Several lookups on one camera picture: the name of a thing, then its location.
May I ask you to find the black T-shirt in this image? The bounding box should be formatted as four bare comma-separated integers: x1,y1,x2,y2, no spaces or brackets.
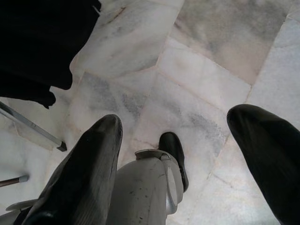
0,0,102,110

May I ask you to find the brown table leg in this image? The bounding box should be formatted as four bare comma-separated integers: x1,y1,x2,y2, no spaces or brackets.
0,174,30,188

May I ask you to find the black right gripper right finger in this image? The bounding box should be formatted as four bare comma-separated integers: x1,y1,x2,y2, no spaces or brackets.
226,105,300,225

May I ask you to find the silver clothes rail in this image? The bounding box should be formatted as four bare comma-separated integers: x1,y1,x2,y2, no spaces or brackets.
0,101,68,152

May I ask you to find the black robot foot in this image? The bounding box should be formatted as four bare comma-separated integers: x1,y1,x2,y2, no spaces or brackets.
157,132,189,193

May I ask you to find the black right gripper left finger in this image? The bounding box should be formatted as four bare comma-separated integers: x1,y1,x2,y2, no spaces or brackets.
22,114,124,225

